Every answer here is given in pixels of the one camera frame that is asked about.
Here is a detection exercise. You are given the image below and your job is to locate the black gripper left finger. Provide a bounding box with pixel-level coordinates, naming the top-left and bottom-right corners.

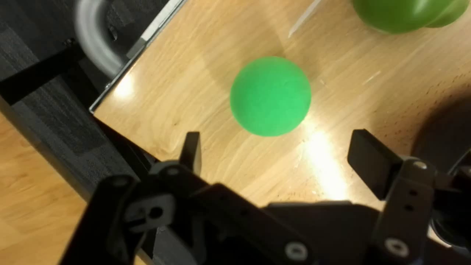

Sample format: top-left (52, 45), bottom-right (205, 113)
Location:
top-left (58, 129), bottom-right (214, 265)

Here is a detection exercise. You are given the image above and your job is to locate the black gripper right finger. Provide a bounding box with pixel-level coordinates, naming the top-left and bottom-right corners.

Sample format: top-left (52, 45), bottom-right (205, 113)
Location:
top-left (348, 128), bottom-right (439, 265)

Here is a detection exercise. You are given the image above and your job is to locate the bright green ball toy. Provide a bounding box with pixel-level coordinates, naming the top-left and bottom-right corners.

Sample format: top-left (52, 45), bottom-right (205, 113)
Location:
top-left (229, 54), bottom-right (314, 138)

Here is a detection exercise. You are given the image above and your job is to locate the dark green apple toy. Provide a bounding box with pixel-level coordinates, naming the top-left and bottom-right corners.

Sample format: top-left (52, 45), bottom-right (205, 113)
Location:
top-left (349, 0), bottom-right (471, 35)

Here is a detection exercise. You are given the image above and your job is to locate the black bowl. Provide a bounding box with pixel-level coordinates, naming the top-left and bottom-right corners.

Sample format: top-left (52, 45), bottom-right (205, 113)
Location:
top-left (411, 89), bottom-right (471, 248)

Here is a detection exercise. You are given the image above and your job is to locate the wooden workbench table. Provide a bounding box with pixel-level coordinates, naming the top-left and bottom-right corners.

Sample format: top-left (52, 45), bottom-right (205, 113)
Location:
top-left (0, 110), bottom-right (95, 265)

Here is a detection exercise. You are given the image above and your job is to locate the steel cart handle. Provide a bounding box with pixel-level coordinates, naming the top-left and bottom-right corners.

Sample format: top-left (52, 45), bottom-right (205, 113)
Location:
top-left (73, 0), bottom-right (131, 79)

